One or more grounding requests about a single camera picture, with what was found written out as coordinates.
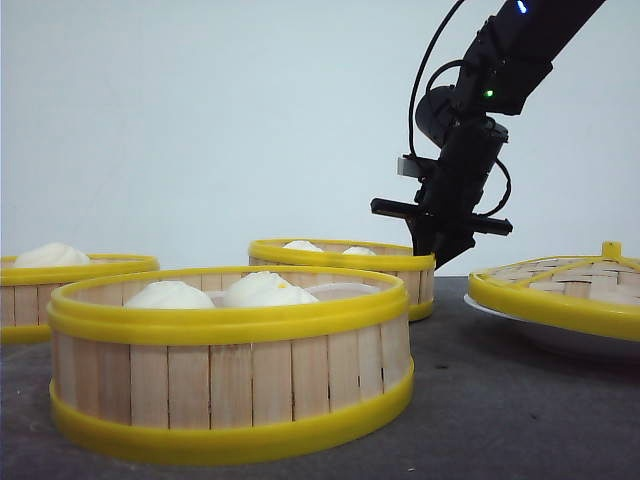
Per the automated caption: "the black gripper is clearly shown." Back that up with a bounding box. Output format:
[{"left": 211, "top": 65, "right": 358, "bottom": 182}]
[{"left": 371, "top": 116, "right": 513, "bottom": 270}]

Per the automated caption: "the bamboo steamer lid yellow rim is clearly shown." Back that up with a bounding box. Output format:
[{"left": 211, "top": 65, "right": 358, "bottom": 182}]
[{"left": 468, "top": 241, "right": 639, "bottom": 341}]

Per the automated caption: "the side bamboo steamer basket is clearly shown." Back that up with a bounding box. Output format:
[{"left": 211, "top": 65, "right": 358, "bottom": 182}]
[{"left": 1, "top": 254, "right": 159, "bottom": 344}]

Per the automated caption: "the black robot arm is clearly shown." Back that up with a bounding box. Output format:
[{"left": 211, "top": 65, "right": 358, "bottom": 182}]
[{"left": 371, "top": 1, "right": 602, "bottom": 267}]

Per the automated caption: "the white plate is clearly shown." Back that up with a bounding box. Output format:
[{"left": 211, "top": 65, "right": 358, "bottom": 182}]
[{"left": 463, "top": 293, "right": 640, "bottom": 362}]

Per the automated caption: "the rear white steamed bun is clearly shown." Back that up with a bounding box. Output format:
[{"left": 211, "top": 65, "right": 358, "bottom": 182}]
[{"left": 342, "top": 246, "right": 376, "bottom": 256}]

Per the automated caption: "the white steamed bun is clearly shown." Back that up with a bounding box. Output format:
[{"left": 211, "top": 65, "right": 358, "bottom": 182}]
[
  {"left": 283, "top": 240, "right": 323, "bottom": 252},
  {"left": 342, "top": 246, "right": 376, "bottom": 256}
]

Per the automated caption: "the front white steamed bun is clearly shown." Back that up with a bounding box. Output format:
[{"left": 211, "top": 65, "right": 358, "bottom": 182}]
[{"left": 283, "top": 240, "right": 323, "bottom": 252}]

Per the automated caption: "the right bun in front basket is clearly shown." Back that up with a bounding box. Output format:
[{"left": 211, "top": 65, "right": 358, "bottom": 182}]
[{"left": 223, "top": 271, "right": 318, "bottom": 308}]

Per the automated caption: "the left bun in front basket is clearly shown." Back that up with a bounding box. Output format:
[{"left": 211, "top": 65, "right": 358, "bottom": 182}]
[{"left": 124, "top": 280, "right": 215, "bottom": 309}]

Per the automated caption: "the white bun in side basket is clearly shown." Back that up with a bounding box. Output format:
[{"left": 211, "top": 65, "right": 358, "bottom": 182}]
[{"left": 13, "top": 242, "right": 90, "bottom": 268}]

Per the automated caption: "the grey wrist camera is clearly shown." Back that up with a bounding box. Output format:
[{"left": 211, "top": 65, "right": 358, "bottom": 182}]
[{"left": 396, "top": 156, "right": 424, "bottom": 179}]

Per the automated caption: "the black cable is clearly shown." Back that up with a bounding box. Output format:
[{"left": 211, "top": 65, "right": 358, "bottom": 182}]
[{"left": 407, "top": 0, "right": 468, "bottom": 159}]

